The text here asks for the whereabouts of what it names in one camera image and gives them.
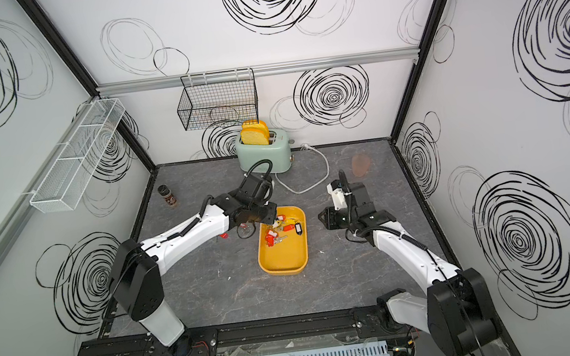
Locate pile of tagged keys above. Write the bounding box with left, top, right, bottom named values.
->
left=263, top=215, right=302, bottom=248

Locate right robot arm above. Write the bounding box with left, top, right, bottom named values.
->
left=317, top=207, right=501, bottom=356

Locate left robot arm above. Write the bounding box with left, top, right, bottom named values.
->
left=109, top=188, right=277, bottom=356

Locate yellow plastic storage box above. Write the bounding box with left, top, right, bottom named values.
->
left=258, top=206, right=309, bottom=276

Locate black key tag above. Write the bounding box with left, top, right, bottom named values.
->
left=295, top=222, right=305, bottom=235

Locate mint green toaster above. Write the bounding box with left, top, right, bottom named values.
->
left=236, top=128, right=293, bottom=174

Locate yellow toast slice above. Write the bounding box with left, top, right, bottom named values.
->
left=240, top=120, right=271, bottom=146

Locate brown spice jar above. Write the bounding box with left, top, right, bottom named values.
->
left=157, top=184, right=178, bottom=207

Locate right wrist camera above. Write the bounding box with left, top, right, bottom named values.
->
left=326, top=170, right=372, bottom=211

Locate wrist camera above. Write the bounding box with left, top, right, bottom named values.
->
left=235, top=159, right=274, bottom=206
left=326, top=170, right=372, bottom=211

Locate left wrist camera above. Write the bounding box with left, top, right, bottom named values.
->
left=235, top=159, right=274, bottom=206

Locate white toaster power cable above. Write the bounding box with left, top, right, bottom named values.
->
left=271, top=140, right=333, bottom=198

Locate black wire wall basket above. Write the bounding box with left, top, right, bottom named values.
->
left=176, top=67, right=259, bottom=131

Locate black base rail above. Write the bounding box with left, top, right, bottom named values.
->
left=73, top=288, right=498, bottom=356

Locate white wire wall shelf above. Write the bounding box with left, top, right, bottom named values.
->
left=29, top=98, right=131, bottom=213

